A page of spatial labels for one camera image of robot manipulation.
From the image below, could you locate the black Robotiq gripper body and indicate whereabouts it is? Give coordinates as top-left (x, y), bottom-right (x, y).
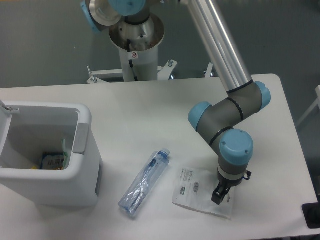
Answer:
top-left (217, 170), bottom-right (252, 192)

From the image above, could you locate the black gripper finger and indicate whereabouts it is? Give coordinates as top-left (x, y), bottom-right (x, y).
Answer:
top-left (222, 188), bottom-right (234, 204)
top-left (211, 186), bottom-right (225, 205)

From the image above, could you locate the white plastic packaging bag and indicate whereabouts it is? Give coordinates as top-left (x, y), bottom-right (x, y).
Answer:
top-left (172, 167), bottom-right (234, 220)

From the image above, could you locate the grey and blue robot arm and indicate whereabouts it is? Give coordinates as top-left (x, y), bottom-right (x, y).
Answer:
top-left (80, 0), bottom-right (271, 204)

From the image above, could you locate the white open trash can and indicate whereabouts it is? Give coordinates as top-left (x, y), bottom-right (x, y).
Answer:
top-left (0, 101), bottom-right (103, 207)

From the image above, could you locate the crushed clear plastic bottle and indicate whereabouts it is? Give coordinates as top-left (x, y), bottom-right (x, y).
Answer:
top-left (118, 148), bottom-right (170, 217)

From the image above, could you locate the black device at table edge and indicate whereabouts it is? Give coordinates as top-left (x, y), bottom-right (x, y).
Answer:
top-left (301, 202), bottom-right (320, 229)

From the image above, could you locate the snack wrapper in bin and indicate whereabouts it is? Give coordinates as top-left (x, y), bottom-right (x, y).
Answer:
top-left (40, 152), bottom-right (66, 170)

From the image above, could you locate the white pedestal base frame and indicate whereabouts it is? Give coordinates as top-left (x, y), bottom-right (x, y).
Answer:
top-left (86, 59), bottom-right (216, 85)

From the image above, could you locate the white frame at right edge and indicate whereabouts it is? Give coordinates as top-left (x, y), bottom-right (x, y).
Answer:
top-left (296, 85), bottom-right (320, 130)

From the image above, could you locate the black cable on pedestal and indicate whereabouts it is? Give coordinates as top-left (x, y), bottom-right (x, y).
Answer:
top-left (126, 39), bottom-right (139, 82)

